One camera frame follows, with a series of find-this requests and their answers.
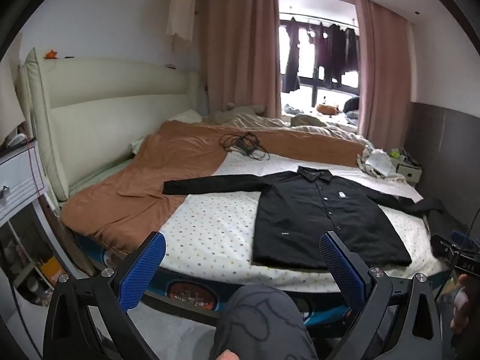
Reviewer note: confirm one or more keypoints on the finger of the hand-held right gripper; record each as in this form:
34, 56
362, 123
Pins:
448, 245

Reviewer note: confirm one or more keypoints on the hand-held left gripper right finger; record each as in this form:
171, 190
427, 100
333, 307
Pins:
343, 266

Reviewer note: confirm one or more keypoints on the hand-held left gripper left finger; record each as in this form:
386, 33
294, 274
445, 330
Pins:
144, 270

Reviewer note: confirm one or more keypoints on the black button-up shirt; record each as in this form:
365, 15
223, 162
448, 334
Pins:
322, 217

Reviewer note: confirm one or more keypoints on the row of dark hanging clothes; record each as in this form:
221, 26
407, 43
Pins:
337, 45

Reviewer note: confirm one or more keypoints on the person's right hand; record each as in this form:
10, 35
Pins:
460, 300

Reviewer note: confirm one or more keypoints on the blue printed bed base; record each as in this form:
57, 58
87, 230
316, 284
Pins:
191, 294

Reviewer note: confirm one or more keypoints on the white dotted bed sheet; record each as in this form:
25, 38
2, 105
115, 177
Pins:
213, 225

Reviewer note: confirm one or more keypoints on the brown blanket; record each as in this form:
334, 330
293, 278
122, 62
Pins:
150, 180

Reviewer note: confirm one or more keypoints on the yellow box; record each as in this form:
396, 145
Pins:
50, 268

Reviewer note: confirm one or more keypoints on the person's grey patterned trouser leg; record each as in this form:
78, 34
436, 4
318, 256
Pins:
258, 318

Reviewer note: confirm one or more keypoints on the mint green bed sheet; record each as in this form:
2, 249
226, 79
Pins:
97, 176

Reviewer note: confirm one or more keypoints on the white patterned cloth bundle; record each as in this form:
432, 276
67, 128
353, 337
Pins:
375, 161

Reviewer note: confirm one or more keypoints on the white nightstand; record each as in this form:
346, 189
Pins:
18, 180

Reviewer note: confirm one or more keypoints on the orange plush toy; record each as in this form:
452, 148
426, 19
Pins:
328, 109

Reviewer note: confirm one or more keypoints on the white pillow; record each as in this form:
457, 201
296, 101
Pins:
183, 115

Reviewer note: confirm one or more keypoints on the dark cushion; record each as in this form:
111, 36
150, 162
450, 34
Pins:
352, 105

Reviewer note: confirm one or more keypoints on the beige crumpled duvet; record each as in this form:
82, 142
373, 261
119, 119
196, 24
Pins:
258, 122

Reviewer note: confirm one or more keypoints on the pink curtain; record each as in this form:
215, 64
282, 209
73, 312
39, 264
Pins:
382, 82
240, 45

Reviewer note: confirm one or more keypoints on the cream padded bed headboard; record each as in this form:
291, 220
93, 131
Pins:
105, 93

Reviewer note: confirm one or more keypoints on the small orange toy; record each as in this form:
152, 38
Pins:
51, 53

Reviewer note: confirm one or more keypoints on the white hanging cloth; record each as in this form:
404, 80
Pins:
182, 3

